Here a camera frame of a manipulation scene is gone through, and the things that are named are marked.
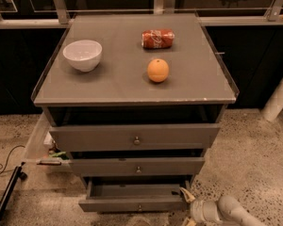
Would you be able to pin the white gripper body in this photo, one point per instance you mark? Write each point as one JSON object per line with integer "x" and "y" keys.
{"x": 197, "y": 209}

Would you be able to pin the grey bottom drawer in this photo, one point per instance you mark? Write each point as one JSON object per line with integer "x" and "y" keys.
{"x": 141, "y": 196}

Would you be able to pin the grey drawer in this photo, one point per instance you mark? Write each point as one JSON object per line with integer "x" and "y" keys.
{"x": 141, "y": 196}
{"x": 137, "y": 166}
{"x": 87, "y": 138}

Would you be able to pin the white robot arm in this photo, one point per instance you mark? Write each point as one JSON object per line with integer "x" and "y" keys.
{"x": 227, "y": 208}

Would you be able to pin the grey middle drawer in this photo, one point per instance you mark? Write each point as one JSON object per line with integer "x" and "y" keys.
{"x": 137, "y": 166}

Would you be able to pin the grey top drawer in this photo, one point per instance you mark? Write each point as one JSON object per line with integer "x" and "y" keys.
{"x": 87, "y": 138}

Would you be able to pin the grey drawer cabinet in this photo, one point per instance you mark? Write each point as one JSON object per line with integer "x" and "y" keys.
{"x": 119, "y": 92}

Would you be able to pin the orange fruit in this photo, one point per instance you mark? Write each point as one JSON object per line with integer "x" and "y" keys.
{"x": 158, "y": 70}

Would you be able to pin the clear plastic storage bin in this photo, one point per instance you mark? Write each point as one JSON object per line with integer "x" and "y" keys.
{"x": 37, "y": 148}

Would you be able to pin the red soda can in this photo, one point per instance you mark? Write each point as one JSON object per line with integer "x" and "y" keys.
{"x": 157, "y": 38}

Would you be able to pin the white ceramic bowl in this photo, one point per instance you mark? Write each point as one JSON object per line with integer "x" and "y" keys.
{"x": 83, "y": 55}

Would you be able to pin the black stand leg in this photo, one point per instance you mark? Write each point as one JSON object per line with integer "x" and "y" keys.
{"x": 16, "y": 175}

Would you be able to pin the metal railing frame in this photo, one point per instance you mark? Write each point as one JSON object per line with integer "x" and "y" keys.
{"x": 18, "y": 14}

